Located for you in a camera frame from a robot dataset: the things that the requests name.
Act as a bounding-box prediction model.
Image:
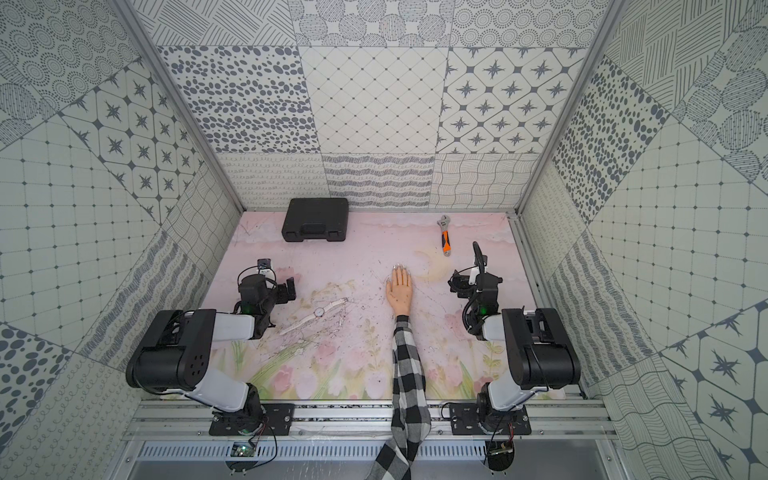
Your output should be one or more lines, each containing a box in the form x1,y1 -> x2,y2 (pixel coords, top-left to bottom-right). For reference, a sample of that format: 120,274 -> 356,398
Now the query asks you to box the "orange handled adjustable wrench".
437,215 -> 452,257

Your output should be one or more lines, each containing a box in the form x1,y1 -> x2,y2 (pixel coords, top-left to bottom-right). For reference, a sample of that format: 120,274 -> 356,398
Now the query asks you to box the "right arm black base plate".
448,402 -> 532,436

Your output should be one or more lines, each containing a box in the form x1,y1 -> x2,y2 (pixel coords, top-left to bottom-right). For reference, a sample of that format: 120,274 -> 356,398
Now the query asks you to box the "left green circuit board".
226,443 -> 257,474

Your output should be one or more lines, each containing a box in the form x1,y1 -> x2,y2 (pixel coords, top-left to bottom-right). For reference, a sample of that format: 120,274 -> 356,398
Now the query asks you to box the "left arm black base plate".
209,403 -> 296,437

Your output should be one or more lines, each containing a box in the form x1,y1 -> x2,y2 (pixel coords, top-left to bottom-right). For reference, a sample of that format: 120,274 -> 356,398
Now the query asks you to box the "mannequin hand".
386,265 -> 413,316

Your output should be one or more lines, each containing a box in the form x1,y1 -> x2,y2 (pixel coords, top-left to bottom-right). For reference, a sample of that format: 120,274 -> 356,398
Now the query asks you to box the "black white checkered sleeve forearm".
367,315 -> 431,479

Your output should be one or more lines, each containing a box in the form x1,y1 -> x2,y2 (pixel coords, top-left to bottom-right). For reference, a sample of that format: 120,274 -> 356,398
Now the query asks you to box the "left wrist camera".
256,258 -> 272,273

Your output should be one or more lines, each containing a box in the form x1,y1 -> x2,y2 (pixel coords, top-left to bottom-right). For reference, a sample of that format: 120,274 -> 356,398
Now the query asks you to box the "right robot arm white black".
447,266 -> 581,422

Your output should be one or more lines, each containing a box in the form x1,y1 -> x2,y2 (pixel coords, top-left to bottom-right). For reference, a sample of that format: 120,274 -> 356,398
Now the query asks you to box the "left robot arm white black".
126,266 -> 296,431

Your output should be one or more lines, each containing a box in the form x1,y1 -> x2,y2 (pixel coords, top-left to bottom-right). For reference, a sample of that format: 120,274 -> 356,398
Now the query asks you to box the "right round circuit board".
484,442 -> 515,472

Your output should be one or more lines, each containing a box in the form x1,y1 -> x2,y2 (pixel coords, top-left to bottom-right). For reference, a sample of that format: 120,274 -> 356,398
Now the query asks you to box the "black plastic tool case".
281,198 -> 349,242

